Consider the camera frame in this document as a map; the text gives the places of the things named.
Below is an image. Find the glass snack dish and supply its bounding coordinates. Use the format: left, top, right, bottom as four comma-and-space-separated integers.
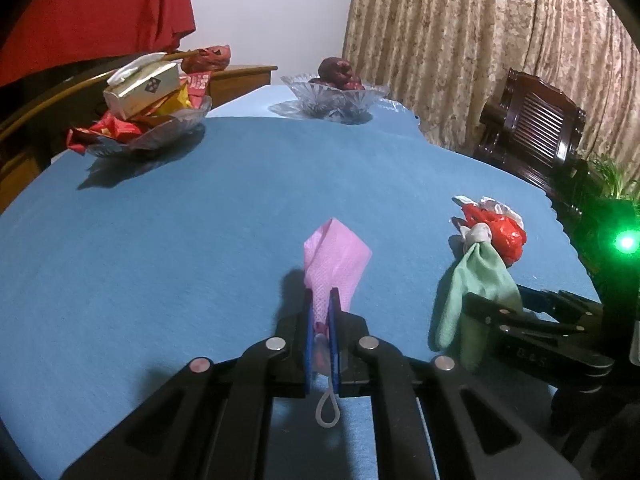
66, 96, 212, 157

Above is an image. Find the dark wooden armchair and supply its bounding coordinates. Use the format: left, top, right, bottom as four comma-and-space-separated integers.
473, 68, 587, 202

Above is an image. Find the dark red fruit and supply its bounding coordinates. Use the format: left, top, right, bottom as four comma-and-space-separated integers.
309, 58, 364, 90

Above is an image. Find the green potted plant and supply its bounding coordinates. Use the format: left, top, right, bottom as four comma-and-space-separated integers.
588, 155, 639, 206

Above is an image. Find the white tissue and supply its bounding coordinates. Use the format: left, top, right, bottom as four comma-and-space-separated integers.
452, 195, 527, 261

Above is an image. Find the pink mesh pouch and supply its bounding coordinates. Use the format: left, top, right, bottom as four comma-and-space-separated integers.
303, 218, 371, 429

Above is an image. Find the glass fruit bowl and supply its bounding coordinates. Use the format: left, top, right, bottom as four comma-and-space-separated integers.
281, 74, 390, 122

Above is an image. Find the blue table cloth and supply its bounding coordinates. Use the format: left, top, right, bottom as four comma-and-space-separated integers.
1, 102, 596, 479

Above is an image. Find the red cloth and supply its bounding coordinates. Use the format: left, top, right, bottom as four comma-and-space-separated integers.
1, 0, 195, 86

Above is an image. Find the green cloth glove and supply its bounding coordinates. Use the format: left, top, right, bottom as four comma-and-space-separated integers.
435, 242, 523, 372

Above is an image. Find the red crumpled bag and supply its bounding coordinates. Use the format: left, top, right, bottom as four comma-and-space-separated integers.
181, 44, 231, 74

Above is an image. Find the beige patterned curtain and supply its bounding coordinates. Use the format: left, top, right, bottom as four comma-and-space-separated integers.
344, 0, 639, 178

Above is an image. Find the gold cardboard box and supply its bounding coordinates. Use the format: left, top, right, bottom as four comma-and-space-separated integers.
103, 61, 180, 119

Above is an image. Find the red plastic bag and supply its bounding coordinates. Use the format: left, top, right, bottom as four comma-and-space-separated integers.
461, 204, 527, 266

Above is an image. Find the wooden bench backrest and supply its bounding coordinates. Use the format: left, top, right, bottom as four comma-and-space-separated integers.
1, 56, 279, 213

